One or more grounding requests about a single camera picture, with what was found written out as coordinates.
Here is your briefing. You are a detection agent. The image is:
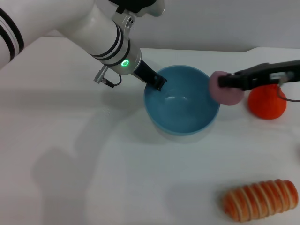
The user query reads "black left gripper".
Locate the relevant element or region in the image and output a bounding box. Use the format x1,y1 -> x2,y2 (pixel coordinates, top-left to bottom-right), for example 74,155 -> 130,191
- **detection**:
134,60 -> 168,92

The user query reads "thin black right gripper cable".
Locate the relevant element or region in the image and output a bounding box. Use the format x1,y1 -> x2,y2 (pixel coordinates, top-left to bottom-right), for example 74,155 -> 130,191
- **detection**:
277,79 -> 300,103

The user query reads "black cable with metal connector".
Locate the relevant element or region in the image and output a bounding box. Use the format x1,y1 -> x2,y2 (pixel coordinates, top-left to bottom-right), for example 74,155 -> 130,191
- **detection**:
93,66 -> 122,88

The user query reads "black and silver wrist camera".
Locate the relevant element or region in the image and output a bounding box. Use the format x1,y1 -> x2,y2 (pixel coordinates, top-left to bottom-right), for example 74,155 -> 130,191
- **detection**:
109,0 -> 165,17

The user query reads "pink peach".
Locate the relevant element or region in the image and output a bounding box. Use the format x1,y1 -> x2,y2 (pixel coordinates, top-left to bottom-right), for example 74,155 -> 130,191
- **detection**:
209,71 -> 245,106

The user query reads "striped orange bread roll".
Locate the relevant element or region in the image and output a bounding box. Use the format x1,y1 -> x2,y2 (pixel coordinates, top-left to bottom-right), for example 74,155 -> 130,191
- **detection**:
222,179 -> 298,222

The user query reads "orange-red fruit with stem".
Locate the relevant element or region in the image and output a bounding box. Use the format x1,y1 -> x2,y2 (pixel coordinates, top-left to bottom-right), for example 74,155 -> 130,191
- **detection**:
248,84 -> 287,120

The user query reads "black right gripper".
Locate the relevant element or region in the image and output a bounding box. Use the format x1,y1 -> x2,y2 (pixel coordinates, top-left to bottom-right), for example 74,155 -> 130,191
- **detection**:
218,60 -> 300,91

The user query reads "blue bowl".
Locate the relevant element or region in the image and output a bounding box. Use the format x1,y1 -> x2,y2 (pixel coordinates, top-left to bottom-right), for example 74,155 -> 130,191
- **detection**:
143,65 -> 220,141

